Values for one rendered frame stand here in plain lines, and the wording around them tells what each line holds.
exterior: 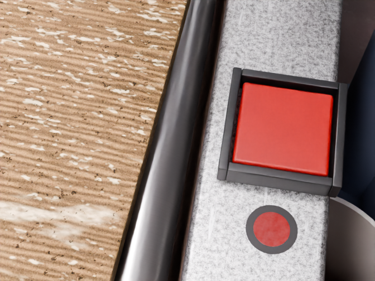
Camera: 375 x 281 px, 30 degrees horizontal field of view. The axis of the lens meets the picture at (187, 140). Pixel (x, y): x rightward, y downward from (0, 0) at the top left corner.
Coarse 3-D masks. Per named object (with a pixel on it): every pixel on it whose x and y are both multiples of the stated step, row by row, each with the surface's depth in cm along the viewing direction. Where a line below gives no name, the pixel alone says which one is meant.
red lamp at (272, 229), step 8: (264, 216) 43; (272, 216) 43; (280, 216) 43; (256, 224) 43; (264, 224) 43; (272, 224) 43; (280, 224) 43; (288, 224) 43; (256, 232) 42; (264, 232) 42; (272, 232) 43; (280, 232) 43; (288, 232) 43; (264, 240) 42; (272, 240) 42; (280, 240) 42
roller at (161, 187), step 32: (192, 0) 50; (192, 32) 49; (192, 64) 48; (192, 96) 47; (160, 128) 45; (192, 128) 47; (160, 160) 44; (160, 192) 43; (160, 224) 42; (128, 256) 41; (160, 256) 42
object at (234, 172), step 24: (240, 72) 46; (264, 72) 46; (336, 96) 46; (336, 120) 45; (336, 144) 44; (240, 168) 43; (264, 168) 43; (336, 168) 43; (312, 192) 44; (336, 192) 43
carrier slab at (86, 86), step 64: (0, 0) 48; (64, 0) 48; (128, 0) 48; (0, 64) 45; (64, 64) 45; (128, 64) 46; (0, 128) 43; (64, 128) 43; (128, 128) 43; (0, 192) 41; (64, 192) 41; (128, 192) 41; (0, 256) 39; (64, 256) 39
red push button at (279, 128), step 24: (264, 96) 45; (288, 96) 46; (312, 96) 46; (240, 120) 45; (264, 120) 45; (288, 120) 45; (312, 120) 45; (240, 144) 44; (264, 144) 44; (288, 144) 44; (312, 144) 44; (288, 168) 43; (312, 168) 43
